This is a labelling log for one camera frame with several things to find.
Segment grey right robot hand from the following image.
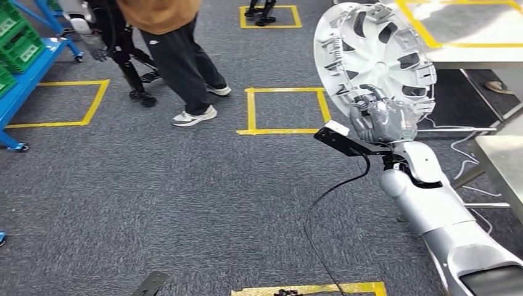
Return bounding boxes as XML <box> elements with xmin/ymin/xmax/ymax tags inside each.
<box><xmin>349</xmin><ymin>83</ymin><xmax>418</xmax><ymax>144</ymax></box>

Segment silver wheel hubcap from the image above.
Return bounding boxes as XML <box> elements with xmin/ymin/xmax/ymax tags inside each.
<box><xmin>313</xmin><ymin>2</ymin><xmax>437</xmax><ymax>131</ymax></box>

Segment steel workbench table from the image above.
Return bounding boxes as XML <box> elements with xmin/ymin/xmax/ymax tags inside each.
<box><xmin>396</xmin><ymin>134</ymin><xmax>523</xmax><ymax>226</ymax></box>

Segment blue metal shelf rack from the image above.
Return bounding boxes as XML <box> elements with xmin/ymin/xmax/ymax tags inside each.
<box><xmin>0</xmin><ymin>0</ymin><xmax>85</xmax><ymax>153</ymax></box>

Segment yellow floor tape square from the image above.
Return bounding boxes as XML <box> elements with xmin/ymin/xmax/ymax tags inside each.
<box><xmin>231</xmin><ymin>282</ymin><xmax>388</xmax><ymax>296</ymax></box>
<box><xmin>236</xmin><ymin>86</ymin><xmax>332</xmax><ymax>136</ymax></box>
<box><xmin>4</xmin><ymin>79</ymin><xmax>111</xmax><ymax>130</ymax></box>
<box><xmin>239</xmin><ymin>4</ymin><xmax>303</xmax><ymax>30</ymax></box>

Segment person's shoe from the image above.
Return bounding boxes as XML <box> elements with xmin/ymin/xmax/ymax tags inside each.
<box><xmin>485</xmin><ymin>80</ymin><xmax>514</xmax><ymax>96</ymax></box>

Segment black robot feet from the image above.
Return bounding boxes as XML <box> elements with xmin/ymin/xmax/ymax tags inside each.
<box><xmin>244</xmin><ymin>0</ymin><xmax>278</xmax><ymax>28</ymax></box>

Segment person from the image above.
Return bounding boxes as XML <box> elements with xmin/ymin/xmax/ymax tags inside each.
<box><xmin>115</xmin><ymin>0</ymin><xmax>233</xmax><ymax>128</ymax></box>

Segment black humanoid robot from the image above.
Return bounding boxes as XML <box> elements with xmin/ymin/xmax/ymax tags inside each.
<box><xmin>57</xmin><ymin>0</ymin><xmax>163</xmax><ymax>109</ymax></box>

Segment green plastic crate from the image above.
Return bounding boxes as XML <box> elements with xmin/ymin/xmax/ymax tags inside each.
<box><xmin>0</xmin><ymin>65</ymin><xmax>18</xmax><ymax>99</ymax></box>
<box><xmin>0</xmin><ymin>2</ymin><xmax>46</xmax><ymax>75</ymax></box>

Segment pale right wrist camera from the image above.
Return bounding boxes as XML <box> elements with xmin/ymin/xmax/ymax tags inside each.
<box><xmin>324</xmin><ymin>120</ymin><xmax>351</xmax><ymax>138</ymax></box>

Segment white floor cable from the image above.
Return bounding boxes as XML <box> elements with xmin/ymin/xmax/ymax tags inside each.
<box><xmin>424</xmin><ymin>114</ymin><xmax>504</xmax><ymax>237</ymax></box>

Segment black camera cable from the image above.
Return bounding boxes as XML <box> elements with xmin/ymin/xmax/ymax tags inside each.
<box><xmin>303</xmin><ymin>151</ymin><xmax>372</xmax><ymax>296</ymax></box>

